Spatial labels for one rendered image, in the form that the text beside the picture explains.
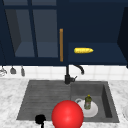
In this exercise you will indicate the yellow corn cob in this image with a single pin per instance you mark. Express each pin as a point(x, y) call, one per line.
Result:
point(83, 50)

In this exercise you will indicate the dark blue wall cupboard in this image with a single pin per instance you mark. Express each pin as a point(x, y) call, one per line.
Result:
point(40, 30)

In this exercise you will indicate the red ball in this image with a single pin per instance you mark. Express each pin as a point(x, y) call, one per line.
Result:
point(67, 115)

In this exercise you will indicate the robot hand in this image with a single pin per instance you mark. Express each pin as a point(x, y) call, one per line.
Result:
point(40, 119)

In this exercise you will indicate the olive green bottle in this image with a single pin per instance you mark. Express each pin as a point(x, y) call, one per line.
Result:
point(88, 102)

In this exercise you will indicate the grey sink with draining board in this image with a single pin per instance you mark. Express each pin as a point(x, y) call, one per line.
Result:
point(43, 96)

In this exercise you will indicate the white plate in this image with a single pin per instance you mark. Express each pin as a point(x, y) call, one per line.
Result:
point(91, 110)

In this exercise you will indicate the black tap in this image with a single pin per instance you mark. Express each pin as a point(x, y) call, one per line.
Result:
point(69, 75)

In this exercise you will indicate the hanging grey utensil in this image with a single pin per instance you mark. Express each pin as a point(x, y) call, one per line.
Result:
point(22, 71)

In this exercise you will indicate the hanging grey spatula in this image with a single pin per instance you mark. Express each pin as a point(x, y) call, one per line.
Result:
point(13, 70)

